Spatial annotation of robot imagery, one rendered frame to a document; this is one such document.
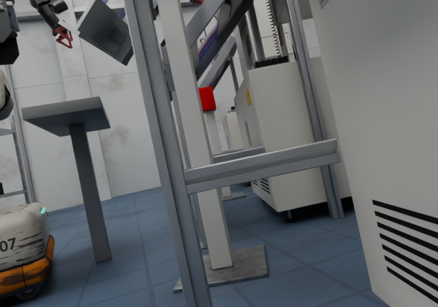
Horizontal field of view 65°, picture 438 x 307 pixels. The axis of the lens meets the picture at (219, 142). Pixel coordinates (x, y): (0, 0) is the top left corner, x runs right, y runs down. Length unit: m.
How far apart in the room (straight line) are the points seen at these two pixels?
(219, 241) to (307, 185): 0.50
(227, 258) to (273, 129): 0.55
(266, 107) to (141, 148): 3.82
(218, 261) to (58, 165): 4.23
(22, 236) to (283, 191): 0.90
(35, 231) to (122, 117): 3.93
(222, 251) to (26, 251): 0.61
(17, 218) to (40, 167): 3.92
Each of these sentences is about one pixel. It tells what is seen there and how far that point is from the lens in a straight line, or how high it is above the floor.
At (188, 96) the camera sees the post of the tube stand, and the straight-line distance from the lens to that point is 1.00.
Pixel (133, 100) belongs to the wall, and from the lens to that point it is 5.12.
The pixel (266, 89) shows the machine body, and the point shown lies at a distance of 1.35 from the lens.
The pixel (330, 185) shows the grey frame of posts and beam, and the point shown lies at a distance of 1.36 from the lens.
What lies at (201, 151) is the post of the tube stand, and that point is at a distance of 0.98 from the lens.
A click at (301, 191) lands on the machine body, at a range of 1.37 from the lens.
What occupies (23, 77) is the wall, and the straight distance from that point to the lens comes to 5.35.
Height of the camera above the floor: 0.34
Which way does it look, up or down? 1 degrees up
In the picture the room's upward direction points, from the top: 12 degrees counter-clockwise
